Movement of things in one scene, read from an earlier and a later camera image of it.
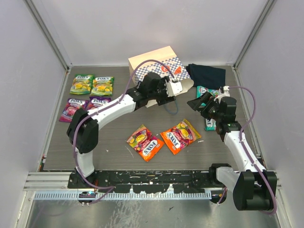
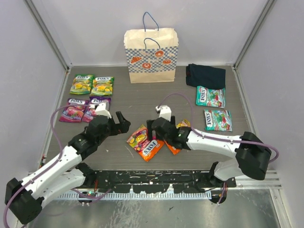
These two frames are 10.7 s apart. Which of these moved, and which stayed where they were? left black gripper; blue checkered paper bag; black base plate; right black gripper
Moved: left black gripper; right black gripper; blue checkered paper bag
Stayed: black base plate
